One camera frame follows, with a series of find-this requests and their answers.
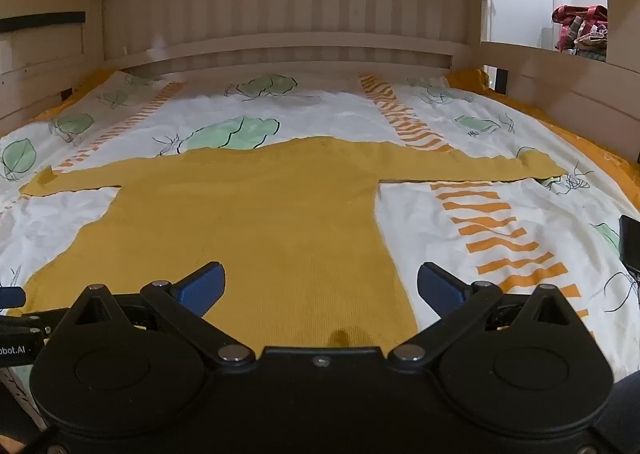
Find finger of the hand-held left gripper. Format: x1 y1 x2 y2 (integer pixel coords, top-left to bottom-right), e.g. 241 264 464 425
0 287 27 309

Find red patterned bag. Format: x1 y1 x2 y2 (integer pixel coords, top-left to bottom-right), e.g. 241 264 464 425
551 4 609 55

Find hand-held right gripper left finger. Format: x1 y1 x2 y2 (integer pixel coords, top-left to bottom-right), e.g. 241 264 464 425
55 261 253 365

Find black rail padding strip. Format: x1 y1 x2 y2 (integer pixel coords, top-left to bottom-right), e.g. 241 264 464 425
0 12 87 33

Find white leaf-print bed cover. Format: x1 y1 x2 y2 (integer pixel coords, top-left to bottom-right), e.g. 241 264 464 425
0 70 640 385

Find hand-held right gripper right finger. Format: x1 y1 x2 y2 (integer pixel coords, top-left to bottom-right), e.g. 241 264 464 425
389 261 593 364

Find mustard yellow knit sweater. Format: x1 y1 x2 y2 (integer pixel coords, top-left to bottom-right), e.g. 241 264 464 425
20 135 568 350

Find black device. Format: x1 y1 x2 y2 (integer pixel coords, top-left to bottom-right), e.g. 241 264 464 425
619 214 640 280

